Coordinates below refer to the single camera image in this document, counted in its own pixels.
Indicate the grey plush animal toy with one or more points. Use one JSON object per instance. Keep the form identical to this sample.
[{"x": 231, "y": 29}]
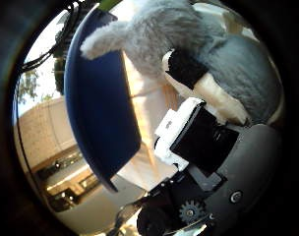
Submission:
[{"x": 248, "y": 75}]

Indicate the blue plastic container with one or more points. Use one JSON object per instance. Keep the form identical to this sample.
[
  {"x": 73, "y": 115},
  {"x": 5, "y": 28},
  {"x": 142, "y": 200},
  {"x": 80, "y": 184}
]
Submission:
[{"x": 100, "y": 114}]

